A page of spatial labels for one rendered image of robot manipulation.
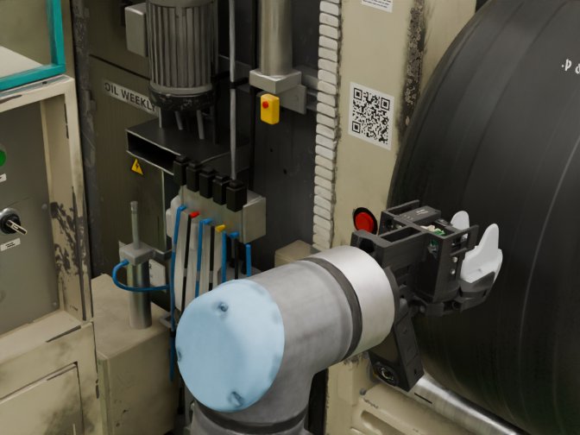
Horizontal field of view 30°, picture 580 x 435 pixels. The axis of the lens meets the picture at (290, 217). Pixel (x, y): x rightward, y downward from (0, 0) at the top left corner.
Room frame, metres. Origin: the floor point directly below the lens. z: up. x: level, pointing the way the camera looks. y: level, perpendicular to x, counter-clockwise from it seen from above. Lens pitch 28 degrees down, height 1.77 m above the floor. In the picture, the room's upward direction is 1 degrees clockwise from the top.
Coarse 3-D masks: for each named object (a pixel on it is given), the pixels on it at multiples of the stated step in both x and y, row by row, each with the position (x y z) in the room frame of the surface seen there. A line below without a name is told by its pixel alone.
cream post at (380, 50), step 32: (352, 0) 1.35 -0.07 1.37; (416, 0) 1.28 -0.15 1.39; (448, 0) 1.32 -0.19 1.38; (352, 32) 1.34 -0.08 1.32; (384, 32) 1.31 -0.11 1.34; (416, 32) 1.28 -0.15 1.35; (448, 32) 1.32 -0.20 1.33; (352, 64) 1.34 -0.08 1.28; (384, 64) 1.30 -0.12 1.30; (416, 64) 1.28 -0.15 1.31; (416, 96) 1.28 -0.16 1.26; (352, 160) 1.34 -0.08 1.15; (384, 160) 1.30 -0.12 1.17; (352, 192) 1.33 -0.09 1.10; (384, 192) 1.29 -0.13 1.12; (352, 224) 1.33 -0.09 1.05
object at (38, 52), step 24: (0, 0) 1.27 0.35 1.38; (24, 0) 1.29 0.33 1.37; (48, 0) 1.32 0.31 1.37; (0, 24) 1.27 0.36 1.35; (24, 24) 1.29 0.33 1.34; (48, 24) 1.31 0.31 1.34; (0, 48) 1.26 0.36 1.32; (24, 48) 1.29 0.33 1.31; (48, 48) 1.31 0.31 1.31; (0, 72) 1.26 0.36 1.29; (24, 72) 1.29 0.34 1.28; (48, 72) 1.30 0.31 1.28
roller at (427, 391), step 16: (416, 384) 1.15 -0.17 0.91; (432, 384) 1.14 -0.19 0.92; (432, 400) 1.13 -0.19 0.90; (448, 400) 1.11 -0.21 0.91; (464, 400) 1.11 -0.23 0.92; (448, 416) 1.11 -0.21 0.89; (464, 416) 1.09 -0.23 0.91; (480, 416) 1.08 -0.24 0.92; (496, 416) 1.07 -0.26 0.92; (480, 432) 1.07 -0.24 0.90; (496, 432) 1.06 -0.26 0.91; (512, 432) 1.05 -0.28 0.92
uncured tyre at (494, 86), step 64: (512, 0) 1.12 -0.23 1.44; (576, 0) 1.09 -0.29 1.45; (448, 64) 1.09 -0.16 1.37; (512, 64) 1.04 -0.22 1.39; (448, 128) 1.03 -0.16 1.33; (512, 128) 0.99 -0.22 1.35; (576, 128) 0.96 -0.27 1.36; (448, 192) 0.99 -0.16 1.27; (512, 192) 0.95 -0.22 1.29; (576, 192) 0.92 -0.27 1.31; (512, 256) 0.92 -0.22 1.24; (576, 256) 0.89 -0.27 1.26; (448, 320) 0.97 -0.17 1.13; (512, 320) 0.91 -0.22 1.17; (576, 320) 0.88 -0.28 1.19; (448, 384) 1.03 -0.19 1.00; (512, 384) 0.92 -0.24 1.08; (576, 384) 0.89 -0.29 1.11
